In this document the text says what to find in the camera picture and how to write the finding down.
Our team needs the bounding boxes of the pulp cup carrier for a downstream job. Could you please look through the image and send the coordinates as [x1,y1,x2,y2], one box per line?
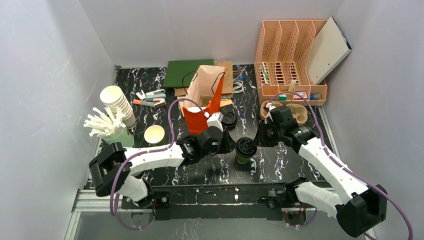
[198,96,213,108]

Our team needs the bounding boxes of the orange paper bag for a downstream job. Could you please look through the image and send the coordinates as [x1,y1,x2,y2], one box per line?
[181,65,226,134]

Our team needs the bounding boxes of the single green paper cup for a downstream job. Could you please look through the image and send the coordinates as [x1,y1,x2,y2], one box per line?
[235,154,252,164]

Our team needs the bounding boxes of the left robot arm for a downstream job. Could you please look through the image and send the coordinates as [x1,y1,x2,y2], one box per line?
[89,126,237,202]

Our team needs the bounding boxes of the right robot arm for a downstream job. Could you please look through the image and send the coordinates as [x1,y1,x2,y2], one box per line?
[252,103,387,238]

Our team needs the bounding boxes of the black cup lids stack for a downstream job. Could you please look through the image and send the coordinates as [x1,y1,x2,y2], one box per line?
[221,112,238,131]

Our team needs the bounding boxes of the stack of pulp cup carriers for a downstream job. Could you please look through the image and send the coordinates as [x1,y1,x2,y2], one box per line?
[259,101,308,126]

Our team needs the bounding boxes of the brown kraft paper bag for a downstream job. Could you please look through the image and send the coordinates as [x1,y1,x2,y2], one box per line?
[174,61,234,98]

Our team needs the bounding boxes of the red small box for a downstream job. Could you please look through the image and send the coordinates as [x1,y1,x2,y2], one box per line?
[293,92,308,101]

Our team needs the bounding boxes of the pink desk file organizer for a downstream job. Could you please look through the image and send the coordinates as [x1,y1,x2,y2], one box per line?
[254,20,328,106]

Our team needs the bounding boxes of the green paper bag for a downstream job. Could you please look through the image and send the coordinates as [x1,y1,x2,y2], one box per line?
[162,59,214,88]

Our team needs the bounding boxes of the green cup of straws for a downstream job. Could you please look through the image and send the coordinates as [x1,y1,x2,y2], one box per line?
[83,107,136,148]

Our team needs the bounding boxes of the white board panel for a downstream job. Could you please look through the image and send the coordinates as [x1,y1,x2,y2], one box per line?
[306,16,352,85]

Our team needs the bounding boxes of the tall stack paper cups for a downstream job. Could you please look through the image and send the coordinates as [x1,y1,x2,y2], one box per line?
[99,85,137,129]

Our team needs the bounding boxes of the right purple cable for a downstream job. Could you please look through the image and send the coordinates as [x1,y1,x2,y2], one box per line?
[264,91,414,240]

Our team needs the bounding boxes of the purple cable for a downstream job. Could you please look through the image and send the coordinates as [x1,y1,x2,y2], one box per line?
[264,91,414,240]
[109,97,210,231]

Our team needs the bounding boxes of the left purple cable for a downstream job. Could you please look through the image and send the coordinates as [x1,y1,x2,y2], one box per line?
[109,97,210,231]

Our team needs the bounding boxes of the metal base rail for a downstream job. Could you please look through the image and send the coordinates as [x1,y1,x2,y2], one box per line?
[70,182,377,239]

